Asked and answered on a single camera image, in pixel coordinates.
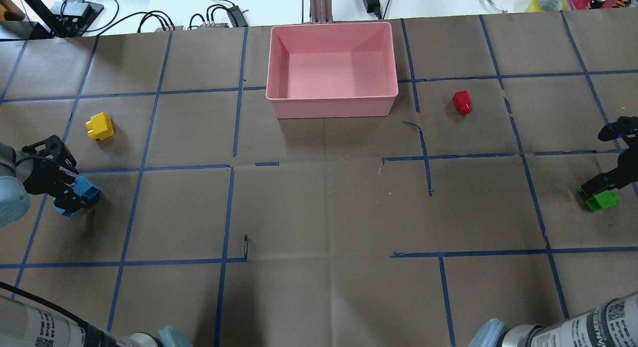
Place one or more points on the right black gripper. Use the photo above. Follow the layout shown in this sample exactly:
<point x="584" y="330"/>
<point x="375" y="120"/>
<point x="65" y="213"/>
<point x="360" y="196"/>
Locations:
<point x="629" y="163"/>

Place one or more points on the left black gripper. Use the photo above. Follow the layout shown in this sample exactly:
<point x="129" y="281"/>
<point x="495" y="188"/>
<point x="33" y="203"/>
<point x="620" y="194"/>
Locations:
<point x="39" y="181"/>

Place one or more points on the blue toy block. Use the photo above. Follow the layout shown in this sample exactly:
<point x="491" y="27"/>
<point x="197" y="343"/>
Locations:
<point x="79" y="195"/>

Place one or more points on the green toy block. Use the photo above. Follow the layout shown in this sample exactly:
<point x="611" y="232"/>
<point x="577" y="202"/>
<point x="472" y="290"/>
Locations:
<point x="601" y="201"/>

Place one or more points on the yellow toy block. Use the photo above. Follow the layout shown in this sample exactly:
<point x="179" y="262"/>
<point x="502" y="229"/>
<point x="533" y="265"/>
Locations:
<point x="100" y="127"/>

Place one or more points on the red toy block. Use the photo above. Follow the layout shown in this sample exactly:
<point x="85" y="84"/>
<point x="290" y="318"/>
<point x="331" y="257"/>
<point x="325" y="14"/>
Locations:
<point x="462" y="102"/>

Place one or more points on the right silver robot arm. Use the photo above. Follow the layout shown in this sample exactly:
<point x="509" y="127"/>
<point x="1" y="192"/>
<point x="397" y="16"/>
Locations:
<point x="611" y="324"/>

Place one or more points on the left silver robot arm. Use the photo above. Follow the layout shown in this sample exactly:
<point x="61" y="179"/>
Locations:
<point x="14" y="200"/>

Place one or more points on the pink plastic box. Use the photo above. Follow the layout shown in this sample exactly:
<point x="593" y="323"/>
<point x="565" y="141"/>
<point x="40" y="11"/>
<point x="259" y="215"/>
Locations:
<point x="332" y="70"/>

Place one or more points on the yellow tape roll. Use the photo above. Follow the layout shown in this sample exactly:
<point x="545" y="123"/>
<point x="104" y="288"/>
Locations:
<point x="547" y="5"/>

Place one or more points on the black power adapter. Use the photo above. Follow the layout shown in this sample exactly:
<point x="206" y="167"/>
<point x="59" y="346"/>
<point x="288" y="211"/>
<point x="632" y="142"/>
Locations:
<point x="372" y="7"/>

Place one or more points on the aluminium frame post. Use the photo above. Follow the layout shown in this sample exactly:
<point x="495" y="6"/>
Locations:
<point x="321" y="11"/>

